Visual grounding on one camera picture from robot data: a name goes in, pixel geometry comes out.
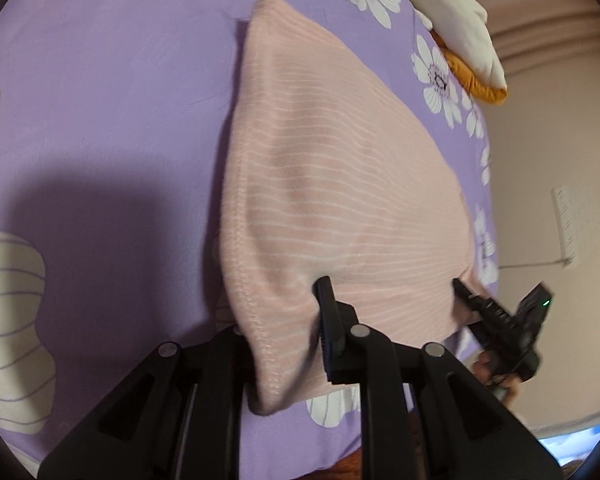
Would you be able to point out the white wall socket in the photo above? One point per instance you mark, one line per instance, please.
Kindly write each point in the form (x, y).
(565, 225)

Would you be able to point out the pink ribbed sweater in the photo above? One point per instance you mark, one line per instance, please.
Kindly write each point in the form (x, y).
(340, 185)

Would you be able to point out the pink curtain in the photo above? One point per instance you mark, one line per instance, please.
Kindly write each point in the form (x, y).
(545, 25)

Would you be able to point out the person's right hand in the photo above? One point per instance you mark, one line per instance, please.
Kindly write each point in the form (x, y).
(490, 375)

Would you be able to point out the purple floral blanket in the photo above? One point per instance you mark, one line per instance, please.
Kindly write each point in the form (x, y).
(120, 110)

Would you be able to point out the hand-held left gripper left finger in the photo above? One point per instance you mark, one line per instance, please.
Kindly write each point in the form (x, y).
(220, 360)

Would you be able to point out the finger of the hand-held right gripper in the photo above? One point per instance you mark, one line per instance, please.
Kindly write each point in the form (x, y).
(470, 297)

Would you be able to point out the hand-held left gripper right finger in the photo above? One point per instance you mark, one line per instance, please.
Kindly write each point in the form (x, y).
(332, 340)

